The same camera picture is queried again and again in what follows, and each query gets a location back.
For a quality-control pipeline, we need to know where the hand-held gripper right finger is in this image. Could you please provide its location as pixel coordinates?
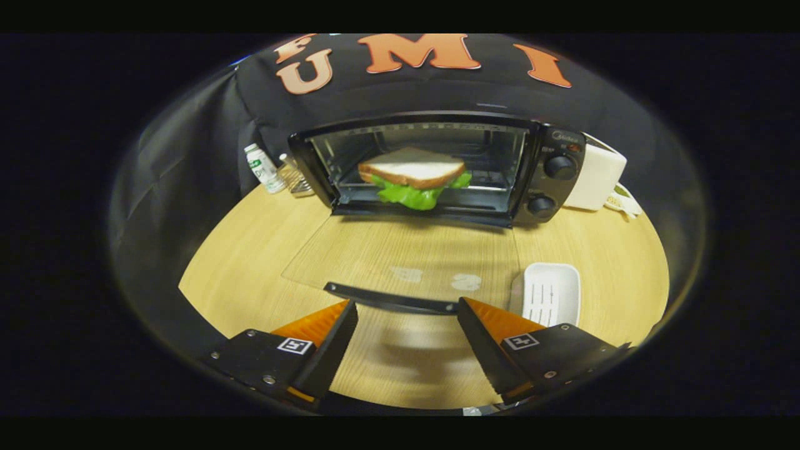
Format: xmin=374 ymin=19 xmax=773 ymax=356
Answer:
xmin=457 ymin=297 xmax=632 ymax=404

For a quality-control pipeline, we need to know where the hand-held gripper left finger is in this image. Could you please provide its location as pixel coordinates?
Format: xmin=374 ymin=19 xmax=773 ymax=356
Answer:
xmin=203 ymin=299 xmax=359 ymax=410

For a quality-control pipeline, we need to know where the black toaster oven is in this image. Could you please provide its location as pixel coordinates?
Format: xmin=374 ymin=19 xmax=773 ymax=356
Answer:
xmin=281 ymin=112 xmax=587 ymax=315

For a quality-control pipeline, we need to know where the white bread lettuce sandwich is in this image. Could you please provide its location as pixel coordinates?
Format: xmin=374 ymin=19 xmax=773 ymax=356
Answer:
xmin=357 ymin=147 xmax=473 ymax=211

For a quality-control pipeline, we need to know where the white plastic tray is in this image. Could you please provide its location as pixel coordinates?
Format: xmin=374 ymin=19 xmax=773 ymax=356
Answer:
xmin=521 ymin=262 xmax=582 ymax=328

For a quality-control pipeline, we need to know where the small white green bottle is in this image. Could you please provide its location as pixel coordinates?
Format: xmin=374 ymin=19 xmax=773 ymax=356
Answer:
xmin=244 ymin=143 xmax=286 ymax=194

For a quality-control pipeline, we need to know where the white green printed packet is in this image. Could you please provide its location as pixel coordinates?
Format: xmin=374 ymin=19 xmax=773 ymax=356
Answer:
xmin=603 ymin=183 xmax=643 ymax=221

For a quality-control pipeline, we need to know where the white boxy appliance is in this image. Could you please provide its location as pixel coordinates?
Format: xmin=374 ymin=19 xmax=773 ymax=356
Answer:
xmin=562 ymin=132 xmax=628 ymax=211

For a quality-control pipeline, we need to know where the metal wire rack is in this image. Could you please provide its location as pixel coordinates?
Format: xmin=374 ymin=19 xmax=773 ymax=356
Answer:
xmin=278 ymin=153 xmax=315 ymax=198

